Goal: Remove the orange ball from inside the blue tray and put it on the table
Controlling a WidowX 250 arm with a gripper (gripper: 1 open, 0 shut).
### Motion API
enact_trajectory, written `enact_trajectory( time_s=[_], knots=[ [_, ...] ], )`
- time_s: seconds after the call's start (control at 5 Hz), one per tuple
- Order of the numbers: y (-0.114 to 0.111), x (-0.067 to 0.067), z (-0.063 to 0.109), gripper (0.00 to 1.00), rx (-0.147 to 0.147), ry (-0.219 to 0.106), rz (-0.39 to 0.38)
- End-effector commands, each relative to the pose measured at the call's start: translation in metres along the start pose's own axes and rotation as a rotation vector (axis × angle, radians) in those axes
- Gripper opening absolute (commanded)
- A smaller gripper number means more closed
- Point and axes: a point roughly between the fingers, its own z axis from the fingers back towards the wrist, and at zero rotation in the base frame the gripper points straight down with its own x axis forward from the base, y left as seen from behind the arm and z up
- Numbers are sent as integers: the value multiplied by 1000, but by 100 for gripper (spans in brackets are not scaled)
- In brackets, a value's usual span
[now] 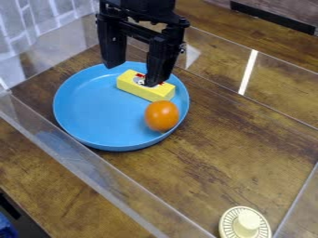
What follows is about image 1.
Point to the clear acrylic enclosure wall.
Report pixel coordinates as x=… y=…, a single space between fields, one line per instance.
x=243 y=151

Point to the blue round tray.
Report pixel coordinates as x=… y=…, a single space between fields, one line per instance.
x=100 y=115

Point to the orange ball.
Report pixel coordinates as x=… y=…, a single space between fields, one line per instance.
x=162 y=115

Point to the cream round plastic lid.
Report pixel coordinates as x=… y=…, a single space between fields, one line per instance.
x=242 y=222

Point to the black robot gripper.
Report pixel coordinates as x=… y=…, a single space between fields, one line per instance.
x=150 y=21

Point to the black bar on background table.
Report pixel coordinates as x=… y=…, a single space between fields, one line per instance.
x=277 y=19

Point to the yellow butter block toy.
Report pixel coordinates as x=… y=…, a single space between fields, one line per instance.
x=131 y=82

